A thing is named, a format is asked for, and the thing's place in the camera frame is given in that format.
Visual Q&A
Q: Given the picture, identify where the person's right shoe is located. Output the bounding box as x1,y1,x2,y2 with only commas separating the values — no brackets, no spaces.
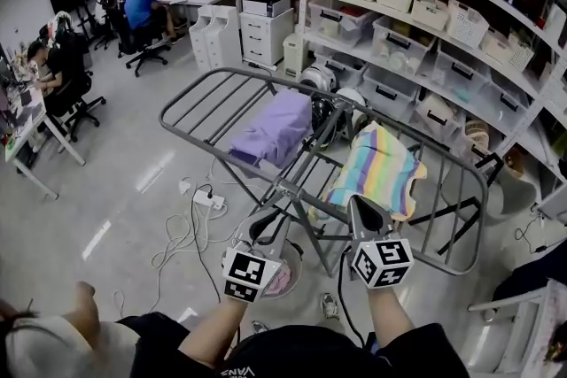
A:
321,292,340,320

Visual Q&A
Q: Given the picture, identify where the white power strip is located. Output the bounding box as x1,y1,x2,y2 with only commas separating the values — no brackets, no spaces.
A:
192,189,226,212

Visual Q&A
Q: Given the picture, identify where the black power cable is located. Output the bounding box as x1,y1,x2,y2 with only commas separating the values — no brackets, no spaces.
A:
190,185,222,305

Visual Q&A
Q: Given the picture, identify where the narrow white drawer tower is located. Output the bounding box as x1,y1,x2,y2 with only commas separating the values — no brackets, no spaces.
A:
189,4,214,74
204,5,243,72

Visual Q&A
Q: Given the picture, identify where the pink clothes garment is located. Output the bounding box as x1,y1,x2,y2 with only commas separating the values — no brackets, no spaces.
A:
265,265,293,296

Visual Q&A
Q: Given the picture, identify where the grey chair with black legs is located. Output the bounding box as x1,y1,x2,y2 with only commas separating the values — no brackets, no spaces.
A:
407,145,540,256

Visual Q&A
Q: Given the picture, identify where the white printer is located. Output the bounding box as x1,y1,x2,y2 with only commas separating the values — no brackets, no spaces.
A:
241,0,292,18

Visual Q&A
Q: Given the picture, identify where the grey slatted laundry basket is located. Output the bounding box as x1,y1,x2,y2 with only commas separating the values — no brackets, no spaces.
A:
252,236,305,300

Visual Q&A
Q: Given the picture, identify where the white chair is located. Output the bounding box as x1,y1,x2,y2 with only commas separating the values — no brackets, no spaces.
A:
467,278,567,378

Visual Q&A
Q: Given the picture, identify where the black visor helmet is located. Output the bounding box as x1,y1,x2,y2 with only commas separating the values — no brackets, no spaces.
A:
309,95,351,151

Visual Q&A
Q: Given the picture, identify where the black jacket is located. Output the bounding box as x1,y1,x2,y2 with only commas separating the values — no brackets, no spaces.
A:
491,238,567,305

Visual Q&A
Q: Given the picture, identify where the purple t-shirt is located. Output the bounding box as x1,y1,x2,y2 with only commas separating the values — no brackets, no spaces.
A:
228,89,314,168

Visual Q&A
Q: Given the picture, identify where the long white cable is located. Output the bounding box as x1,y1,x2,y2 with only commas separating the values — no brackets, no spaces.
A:
113,170,267,315

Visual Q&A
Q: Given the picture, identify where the rainbow striped shirt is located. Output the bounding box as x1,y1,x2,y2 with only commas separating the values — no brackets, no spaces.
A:
322,121,429,222

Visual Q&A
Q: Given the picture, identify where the woven straw basket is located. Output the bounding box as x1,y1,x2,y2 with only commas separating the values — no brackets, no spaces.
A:
462,118,492,152

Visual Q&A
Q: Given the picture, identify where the black office chair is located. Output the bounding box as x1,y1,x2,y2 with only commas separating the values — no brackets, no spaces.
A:
86,0,119,52
105,6,172,79
43,28,107,143

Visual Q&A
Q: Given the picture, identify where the white desk with metal legs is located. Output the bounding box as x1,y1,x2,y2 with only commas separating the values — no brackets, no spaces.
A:
4,92,86,200

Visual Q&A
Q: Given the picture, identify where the thin black cable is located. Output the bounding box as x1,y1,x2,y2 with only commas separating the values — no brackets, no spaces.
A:
513,214,562,256

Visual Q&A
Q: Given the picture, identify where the white three-drawer cabinet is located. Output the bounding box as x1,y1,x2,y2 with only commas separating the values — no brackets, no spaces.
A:
238,8,296,66

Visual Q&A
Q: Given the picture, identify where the grey metal drying rack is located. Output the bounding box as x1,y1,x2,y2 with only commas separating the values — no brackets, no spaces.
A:
158,66,489,276

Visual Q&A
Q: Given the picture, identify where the person's left forearm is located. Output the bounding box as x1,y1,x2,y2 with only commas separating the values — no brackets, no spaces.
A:
178,296,256,370

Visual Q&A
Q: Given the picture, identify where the person's black shirt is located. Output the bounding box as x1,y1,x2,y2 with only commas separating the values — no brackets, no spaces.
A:
114,312,470,378

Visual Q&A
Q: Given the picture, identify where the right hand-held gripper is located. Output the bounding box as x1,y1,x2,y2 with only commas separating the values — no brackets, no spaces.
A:
346,194,416,290

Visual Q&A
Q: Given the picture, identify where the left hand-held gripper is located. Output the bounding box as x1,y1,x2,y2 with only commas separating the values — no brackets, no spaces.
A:
221,207,295,304

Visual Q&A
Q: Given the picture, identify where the patterned white helmet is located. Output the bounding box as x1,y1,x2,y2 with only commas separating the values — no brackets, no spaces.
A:
47,11,74,43

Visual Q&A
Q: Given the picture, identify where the person's right forearm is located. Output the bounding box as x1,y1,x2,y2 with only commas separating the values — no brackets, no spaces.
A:
366,283,416,349

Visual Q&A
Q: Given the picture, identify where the cream waste bin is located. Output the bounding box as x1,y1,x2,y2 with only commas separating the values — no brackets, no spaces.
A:
282,33,310,79

